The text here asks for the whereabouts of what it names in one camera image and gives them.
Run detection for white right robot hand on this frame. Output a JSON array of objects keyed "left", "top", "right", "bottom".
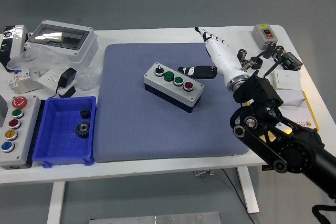
[{"left": 177, "top": 26, "right": 249, "bottom": 85}]

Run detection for grey four-button control box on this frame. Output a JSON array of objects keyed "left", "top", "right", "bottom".
[{"left": 143, "top": 62, "right": 204, "bottom": 114}]

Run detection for grey five-button control box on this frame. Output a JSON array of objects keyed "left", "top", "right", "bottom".
[{"left": 0, "top": 94, "right": 46, "bottom": 170}]

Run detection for black hexagonal nut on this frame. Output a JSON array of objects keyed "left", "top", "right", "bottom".
[{"left": 249, "top": 56, "right": 264, "bottom": 70}]

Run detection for black module with green terminal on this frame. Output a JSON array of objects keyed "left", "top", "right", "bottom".
[{"left": 280, "top": 51, "right": 303, "bottom": 71}]

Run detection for yellow and white carton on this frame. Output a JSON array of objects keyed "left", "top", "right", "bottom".
[{"left": 274, "top": 89, "right": 320, "bottom": 137}]

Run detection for blue-grey padded mat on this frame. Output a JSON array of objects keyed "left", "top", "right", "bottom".
[{"left": 93, "top": 42, "right": 250, "bottom": 164}]

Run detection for clear plastic bag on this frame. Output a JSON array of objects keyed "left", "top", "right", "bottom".
[
  {"left": 6, "top": 44, "right": 66, "bottom": 78},
  {"left": 75, "top": 65, "right": 103, "bottom": 91}
]

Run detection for white table leg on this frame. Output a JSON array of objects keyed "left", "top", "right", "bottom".
[
  {"left": 237, "top": 166, "right": 260, "bottom": 214},
  {"left": 46, "top": 182, "right": 66, "bottom": 224}
]

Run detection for small black bevel gear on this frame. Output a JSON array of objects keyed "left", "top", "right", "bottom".
[{"left": 79, "top": 108, "right": 92, "bottom": 120}]

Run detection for black power adapter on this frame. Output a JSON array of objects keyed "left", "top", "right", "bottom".
[{"left": 48, "top": 67, "right": 78, "bottom": 99}]

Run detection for large black bevel gear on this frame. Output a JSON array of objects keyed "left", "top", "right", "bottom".
[{"left": 75, "top": 120, "right": 91, "bottom": 138}]

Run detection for grey metal plate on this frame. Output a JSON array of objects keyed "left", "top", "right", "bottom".
[{"left": 89, "top": 211, "right": 222, "bottom": 224}]

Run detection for blue plastic bin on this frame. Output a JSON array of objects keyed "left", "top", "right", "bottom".
[{"left": 31, "top": 95, "right": 97, "bottom": 169}]

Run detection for white circuit breaker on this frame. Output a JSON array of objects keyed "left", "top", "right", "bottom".
[{"left": 7, "top": 67, "right": 44, "bottom": 95}]

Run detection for silver foil wrapped box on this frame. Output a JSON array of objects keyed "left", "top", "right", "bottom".
[{"left": 0, "top": 24, "right": 32, "bottom": 72}]

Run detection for grey red-black switch box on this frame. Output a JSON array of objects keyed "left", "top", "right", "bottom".
[{"left": 252, "top": 24, "right": 279, "bottom": 51}]

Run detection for white wall switch plate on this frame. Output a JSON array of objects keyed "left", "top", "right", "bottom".
[{"left": 272, "top": 69, "right": 302, "bottom": 90}]

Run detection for metal bracket under table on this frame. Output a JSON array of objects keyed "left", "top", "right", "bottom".
[{"left": 193, "top": 170, "right": 215, "bottom": 178}]

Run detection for black cable under table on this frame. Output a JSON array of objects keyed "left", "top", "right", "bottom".
[{"left": 222, "top": 168, "right": 257, "bottom": 224}]

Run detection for grey enclosure with clear lid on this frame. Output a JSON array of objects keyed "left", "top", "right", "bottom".
[{"left": 23, "top": 19, "right": 99, "bottom": 65}]

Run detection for white wall socket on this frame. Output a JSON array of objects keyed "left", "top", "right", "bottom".
[{"left": 37, "top": 69, "right": 71, "bottom": 95}]

